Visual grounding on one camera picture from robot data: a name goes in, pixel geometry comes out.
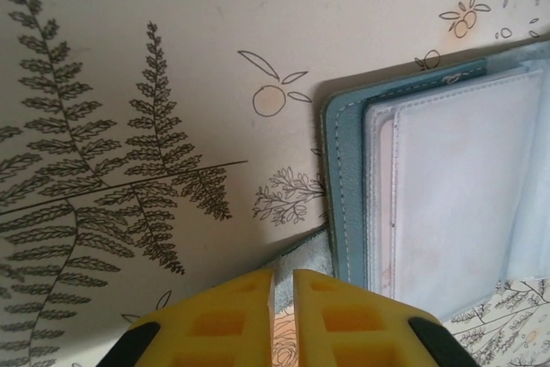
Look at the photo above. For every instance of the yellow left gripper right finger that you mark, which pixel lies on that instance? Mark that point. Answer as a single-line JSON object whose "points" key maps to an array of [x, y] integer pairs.
{"points": [[352, 328]]}

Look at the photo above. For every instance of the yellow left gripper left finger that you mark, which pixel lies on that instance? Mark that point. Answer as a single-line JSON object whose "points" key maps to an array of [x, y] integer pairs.
{"points": [[223, 324]]}

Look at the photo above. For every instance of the blue leather card holder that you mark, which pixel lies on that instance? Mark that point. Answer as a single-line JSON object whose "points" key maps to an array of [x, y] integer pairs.
{"points": [[348, 169]]}

